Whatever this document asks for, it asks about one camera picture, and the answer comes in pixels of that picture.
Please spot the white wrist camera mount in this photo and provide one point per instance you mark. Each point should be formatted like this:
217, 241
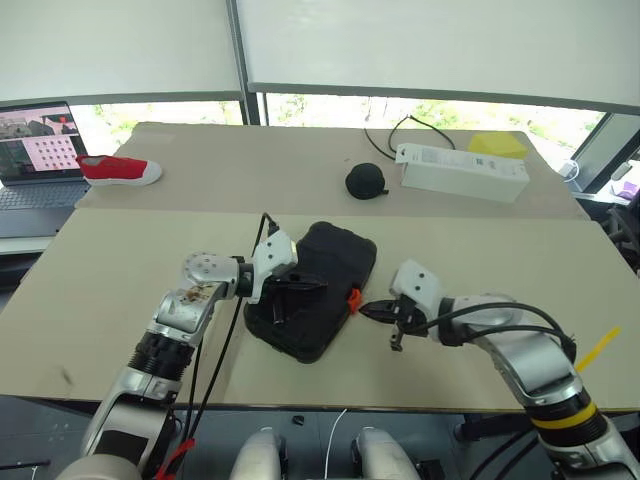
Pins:
272, 252
417, 280

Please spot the purple object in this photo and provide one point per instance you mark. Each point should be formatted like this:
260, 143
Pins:
630, 190

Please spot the dark monitor screen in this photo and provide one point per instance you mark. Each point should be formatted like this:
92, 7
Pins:
607, 150

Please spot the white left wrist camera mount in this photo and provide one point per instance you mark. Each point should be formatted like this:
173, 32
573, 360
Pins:
272, 252

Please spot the long white cardboard box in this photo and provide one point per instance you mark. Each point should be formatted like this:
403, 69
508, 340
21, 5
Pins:
460, 172

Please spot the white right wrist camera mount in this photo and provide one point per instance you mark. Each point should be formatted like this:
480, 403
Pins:
417, 280

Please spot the black chair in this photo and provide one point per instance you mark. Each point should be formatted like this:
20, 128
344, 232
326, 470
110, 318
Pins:
625, 235

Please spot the grey window pillar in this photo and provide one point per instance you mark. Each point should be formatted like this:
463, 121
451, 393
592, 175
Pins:
251, 105

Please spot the yellow tape strip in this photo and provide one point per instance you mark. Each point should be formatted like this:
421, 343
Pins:
600, 347

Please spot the small white desk object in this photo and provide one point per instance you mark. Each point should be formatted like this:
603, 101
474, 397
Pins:
570, 171

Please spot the small black floor object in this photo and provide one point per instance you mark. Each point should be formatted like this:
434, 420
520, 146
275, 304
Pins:
298, 419

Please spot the silver rounded robot leg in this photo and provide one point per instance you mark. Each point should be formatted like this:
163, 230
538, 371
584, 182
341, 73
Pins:
260, 452
382, 455

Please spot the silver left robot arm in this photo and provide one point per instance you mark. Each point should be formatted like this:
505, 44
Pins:
175, 310

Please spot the red canvas shoe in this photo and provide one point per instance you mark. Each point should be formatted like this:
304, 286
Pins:
117, 170

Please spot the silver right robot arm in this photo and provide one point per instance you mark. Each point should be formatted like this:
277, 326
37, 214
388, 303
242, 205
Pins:
530, 355

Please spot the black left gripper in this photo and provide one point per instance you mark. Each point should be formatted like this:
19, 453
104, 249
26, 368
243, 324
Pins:
280, 287

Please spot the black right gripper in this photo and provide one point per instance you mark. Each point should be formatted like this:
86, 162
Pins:
412, 316

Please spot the wide white roller blind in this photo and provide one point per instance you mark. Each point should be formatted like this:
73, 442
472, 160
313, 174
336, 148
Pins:
435, 45

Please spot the black plastic tool case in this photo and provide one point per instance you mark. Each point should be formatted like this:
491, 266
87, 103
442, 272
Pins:
325, 280

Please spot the black round pouch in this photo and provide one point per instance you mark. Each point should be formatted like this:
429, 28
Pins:
365, 181

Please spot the black table frame leg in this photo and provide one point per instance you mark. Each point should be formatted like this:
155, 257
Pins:
492, 427

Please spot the open laptop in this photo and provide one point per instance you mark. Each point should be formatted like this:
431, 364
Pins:
35, 145

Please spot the yellow sponge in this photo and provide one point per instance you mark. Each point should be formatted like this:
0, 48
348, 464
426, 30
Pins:
497, 144

